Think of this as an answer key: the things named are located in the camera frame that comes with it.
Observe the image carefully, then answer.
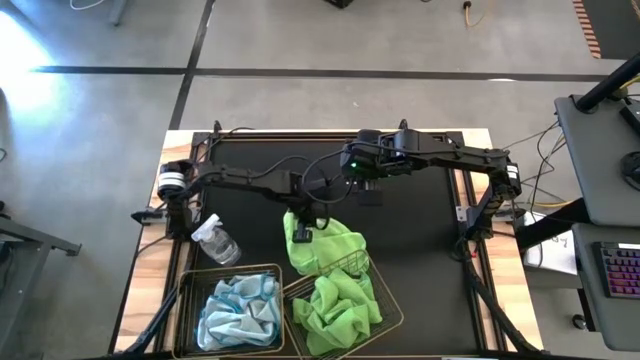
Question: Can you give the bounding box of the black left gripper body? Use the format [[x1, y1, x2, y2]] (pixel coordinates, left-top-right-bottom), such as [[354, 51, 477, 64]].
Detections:
[[285, 192, 329, 230]]

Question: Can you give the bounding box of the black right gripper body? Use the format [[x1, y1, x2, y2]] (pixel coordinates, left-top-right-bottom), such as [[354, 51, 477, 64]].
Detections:
[[341, 142, 401, 181]]

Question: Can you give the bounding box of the bronze wire basket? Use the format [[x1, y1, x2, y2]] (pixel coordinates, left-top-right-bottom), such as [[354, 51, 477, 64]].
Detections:
[[281, 248, 405, 360], [172, 263, 286, 359]]

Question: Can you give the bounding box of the clear plastic spray bottle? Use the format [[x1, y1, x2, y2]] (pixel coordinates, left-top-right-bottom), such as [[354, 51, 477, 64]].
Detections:
[[190, 213, 242, 266]]

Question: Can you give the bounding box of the black desk leg bar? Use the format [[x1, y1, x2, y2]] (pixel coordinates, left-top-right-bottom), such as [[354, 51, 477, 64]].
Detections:
[[514, 197, 592, 251]]

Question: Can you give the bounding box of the white paper sheet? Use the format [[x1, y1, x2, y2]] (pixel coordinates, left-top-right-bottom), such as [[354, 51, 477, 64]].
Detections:
[[521, 210, 580, 277]]

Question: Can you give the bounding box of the grey desk top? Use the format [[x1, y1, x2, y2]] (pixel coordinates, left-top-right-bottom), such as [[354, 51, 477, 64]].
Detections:
[[553, 93, 640, 227]]

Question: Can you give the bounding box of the black metal pole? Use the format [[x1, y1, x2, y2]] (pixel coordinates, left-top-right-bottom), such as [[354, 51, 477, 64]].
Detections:
[[573, 53, 640, 114]]

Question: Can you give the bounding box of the grey keyboard shelf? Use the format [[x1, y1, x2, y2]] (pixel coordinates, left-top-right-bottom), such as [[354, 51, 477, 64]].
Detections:
[[571, 222, 640, 352]]

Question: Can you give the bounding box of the backlit computer keyboard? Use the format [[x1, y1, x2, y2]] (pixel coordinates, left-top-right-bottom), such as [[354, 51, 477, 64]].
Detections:
[[592, 240, 640, 300]]

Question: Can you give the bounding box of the black round desk device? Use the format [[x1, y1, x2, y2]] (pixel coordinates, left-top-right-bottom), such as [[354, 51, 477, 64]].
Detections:
[[621, 151, 640, 192]]

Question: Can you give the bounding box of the grey metal stand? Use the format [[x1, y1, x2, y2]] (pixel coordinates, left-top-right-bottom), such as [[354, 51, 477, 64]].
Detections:
[[0, 214, 84, 360]]

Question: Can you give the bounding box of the grey stand leg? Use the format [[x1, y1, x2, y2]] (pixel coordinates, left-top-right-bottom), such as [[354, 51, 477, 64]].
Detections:
[[107, 0, 132, 29]]

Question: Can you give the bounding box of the dark orange-striped floor mat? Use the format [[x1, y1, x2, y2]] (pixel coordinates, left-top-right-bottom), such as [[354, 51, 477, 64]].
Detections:
[[571, 0, 640, 61]]

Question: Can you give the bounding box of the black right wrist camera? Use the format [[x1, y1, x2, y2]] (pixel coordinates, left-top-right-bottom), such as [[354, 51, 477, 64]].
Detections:
[[355, 128, 384, 147]]

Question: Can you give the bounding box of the thin black cable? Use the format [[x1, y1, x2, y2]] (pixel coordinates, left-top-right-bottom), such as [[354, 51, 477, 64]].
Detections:
[[219, 125, 257, 139]]

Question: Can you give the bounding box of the black cable bundle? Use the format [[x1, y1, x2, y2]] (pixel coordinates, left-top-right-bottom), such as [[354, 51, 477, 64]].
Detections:
[[459, 239, 544, 357], [122, 284, 184, 356]]

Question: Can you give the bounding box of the thin yellow cable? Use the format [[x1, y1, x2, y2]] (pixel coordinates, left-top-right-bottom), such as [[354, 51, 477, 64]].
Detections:
[[528, 198, 574, 209]]

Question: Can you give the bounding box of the yellow extension cable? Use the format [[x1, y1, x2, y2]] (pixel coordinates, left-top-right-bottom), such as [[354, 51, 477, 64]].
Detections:
[[462, 0, 494, 29]]

